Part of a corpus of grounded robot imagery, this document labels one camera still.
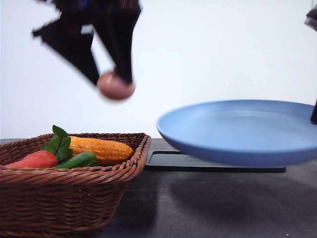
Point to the brown egg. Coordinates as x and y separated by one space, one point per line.
114 87

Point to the blue plate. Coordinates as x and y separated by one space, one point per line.
242 132

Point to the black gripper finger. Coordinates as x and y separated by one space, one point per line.
313 118

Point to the green carrot leaves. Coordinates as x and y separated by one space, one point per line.
59 144

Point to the brown wicker basket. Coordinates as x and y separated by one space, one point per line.
61 202

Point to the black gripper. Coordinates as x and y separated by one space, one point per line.
311 18
113 21

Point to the green toy cucumber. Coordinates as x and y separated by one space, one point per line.
83 159

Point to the black tray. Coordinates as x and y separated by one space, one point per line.
182 161

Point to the orange toy carrot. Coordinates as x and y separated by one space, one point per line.
42 159

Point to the yellow toy corn cob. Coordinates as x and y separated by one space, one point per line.
103 149

